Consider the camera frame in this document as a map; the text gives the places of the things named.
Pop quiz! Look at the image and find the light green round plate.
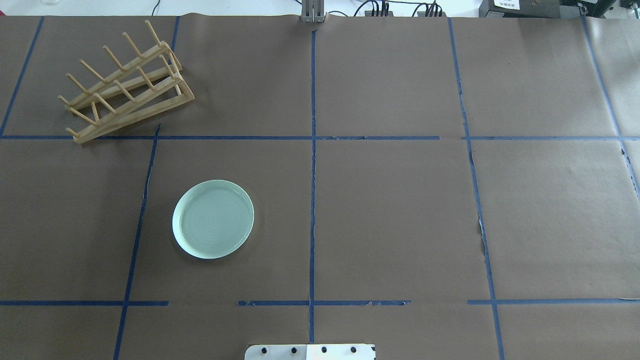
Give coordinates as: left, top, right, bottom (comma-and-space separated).
172, 179, 255, 260

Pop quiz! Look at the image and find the wooden dish rack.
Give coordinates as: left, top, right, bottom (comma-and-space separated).
57, 19, 195, 144

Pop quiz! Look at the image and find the black computer box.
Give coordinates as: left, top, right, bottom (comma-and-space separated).
478, 0, 561, 19

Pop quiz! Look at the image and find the aluminium frame post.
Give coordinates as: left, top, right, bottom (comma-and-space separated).
298, 0, 326, 24

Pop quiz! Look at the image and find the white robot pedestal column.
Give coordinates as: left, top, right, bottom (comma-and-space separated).
244, 343, 377, 360

